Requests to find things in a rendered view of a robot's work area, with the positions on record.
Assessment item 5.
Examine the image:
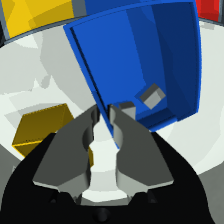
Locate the blue bin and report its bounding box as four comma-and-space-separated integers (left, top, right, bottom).
63, 0, 202, 138

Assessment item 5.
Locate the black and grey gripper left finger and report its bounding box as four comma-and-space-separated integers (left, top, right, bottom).
0, 104, 100, 224

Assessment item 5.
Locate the yellow bin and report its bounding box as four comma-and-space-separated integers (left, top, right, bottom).
11, 103, 74, 158

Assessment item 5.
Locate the grey metal block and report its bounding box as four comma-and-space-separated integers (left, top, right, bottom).
119, 101, 136, 119
139, 83, 166, 109

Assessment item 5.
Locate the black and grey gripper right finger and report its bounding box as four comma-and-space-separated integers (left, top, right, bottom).
107, 103, 215, 224

